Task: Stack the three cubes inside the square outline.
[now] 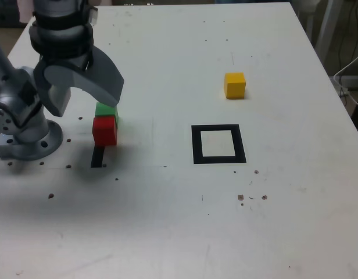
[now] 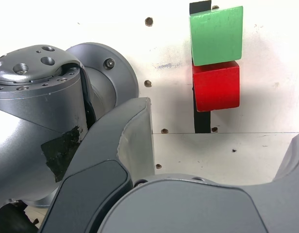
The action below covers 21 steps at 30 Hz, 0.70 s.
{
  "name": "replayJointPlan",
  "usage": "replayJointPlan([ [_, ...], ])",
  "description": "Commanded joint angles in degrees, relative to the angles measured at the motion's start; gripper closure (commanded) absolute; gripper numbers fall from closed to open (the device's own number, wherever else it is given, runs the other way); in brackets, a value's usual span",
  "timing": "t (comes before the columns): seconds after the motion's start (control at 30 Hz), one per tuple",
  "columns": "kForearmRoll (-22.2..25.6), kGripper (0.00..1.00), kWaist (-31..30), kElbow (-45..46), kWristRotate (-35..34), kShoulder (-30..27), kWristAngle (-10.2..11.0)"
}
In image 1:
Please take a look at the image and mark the green cube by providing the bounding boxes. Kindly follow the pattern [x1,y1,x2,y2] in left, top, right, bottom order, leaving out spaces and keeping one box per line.
[95,101,120,128]

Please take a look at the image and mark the black tape strip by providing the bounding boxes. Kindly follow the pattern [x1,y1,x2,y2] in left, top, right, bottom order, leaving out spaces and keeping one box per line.
[90,146,106,169]

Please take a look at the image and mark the white cable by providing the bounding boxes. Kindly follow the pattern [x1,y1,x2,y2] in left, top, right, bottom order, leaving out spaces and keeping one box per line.
[331,48,358,109]

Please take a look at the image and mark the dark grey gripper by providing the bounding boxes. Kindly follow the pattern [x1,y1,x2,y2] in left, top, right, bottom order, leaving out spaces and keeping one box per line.
[33,45,126,118]

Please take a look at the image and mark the white metal post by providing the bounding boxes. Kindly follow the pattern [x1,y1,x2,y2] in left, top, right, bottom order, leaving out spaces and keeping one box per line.
[314,0,342,63]

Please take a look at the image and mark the black tape square outline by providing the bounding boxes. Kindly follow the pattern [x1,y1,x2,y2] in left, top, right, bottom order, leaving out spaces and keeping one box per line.
[191,124,247,165]

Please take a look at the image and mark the thin black background cable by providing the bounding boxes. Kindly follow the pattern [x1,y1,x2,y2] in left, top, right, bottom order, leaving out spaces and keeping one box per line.
[337,0,358,69]

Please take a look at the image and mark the red cube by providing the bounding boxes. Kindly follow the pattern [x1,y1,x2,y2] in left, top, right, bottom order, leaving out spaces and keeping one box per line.
[92,115,119,146]

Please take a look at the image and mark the yellow cube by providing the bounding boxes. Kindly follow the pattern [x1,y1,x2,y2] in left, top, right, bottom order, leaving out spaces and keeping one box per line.
[224,72,246,99]

